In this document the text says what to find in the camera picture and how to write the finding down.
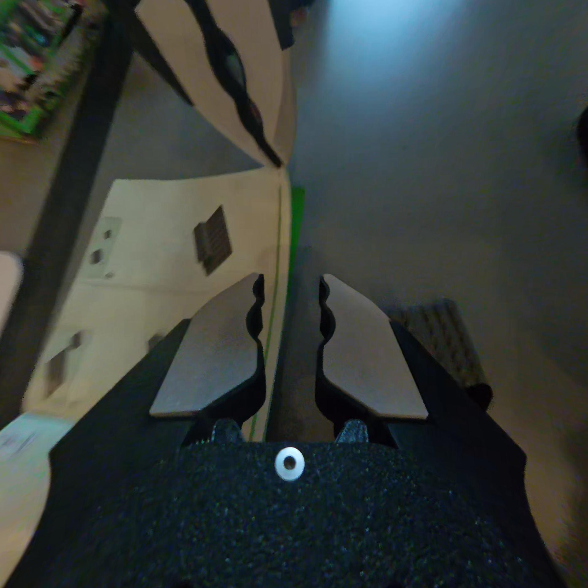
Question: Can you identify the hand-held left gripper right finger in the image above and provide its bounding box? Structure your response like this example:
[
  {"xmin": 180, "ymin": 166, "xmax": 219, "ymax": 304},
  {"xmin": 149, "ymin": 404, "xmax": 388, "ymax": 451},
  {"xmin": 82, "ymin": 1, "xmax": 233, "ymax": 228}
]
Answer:
[{"xmin": 316, "ymin": 274, "xmax": 429, "ymax": 421}]

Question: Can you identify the dark grey toy base plate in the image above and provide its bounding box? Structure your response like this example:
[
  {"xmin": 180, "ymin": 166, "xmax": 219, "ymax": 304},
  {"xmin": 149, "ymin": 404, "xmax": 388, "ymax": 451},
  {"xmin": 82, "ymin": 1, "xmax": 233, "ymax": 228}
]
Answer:
[{"xmin": 390, "ymin": 299, "xmax": 488, "ymax": 387}]

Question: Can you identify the building instruction booklet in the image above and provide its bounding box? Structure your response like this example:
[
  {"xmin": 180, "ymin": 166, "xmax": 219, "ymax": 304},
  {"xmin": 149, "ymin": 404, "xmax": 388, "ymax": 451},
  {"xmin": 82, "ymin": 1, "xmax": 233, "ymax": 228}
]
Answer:
[{"xmin": 0, "ymin": 168, "xmax": 306, "ymax": 566}]

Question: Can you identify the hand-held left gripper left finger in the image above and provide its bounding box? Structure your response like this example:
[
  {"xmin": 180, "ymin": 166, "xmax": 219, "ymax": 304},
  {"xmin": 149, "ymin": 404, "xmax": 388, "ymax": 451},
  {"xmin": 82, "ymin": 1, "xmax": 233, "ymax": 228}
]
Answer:
[{"xmin": 150, "ymin": 273, "xmax": 267, "ymax": 419}]

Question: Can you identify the black textured pad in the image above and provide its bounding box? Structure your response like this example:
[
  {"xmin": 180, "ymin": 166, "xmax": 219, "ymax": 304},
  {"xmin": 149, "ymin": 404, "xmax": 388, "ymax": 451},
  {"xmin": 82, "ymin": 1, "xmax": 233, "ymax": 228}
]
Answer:
[{"xmin": 575, "ymin": 107, "xmax": 588, "ymax": 162}]

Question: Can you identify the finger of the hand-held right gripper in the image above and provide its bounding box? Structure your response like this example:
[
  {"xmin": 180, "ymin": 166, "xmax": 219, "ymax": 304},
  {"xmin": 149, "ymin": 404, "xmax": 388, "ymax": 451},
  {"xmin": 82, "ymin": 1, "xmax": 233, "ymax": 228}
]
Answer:
[
  {"xmin": 136, "ymin": 0, "xmax": 282, "ymax": 167},
  {"xmin": 201, "ymin": 0, "xmax": 298, "ymax": 168}
]

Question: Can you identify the grey desk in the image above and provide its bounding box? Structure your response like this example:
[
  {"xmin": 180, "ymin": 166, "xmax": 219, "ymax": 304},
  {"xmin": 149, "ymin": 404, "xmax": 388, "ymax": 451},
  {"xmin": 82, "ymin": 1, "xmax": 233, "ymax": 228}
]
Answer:
[{"xmin": 83, "ymin": 0, "xmax": 588, "ymax": 588}]

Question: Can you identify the green toy set box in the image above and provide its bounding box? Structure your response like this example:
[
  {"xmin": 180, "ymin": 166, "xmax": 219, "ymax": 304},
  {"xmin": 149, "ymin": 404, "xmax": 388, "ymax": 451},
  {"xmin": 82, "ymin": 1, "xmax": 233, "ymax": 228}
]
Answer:
[{"xmin": 0, "ymin": 0, "xmax": 92, "ymax": 139}]

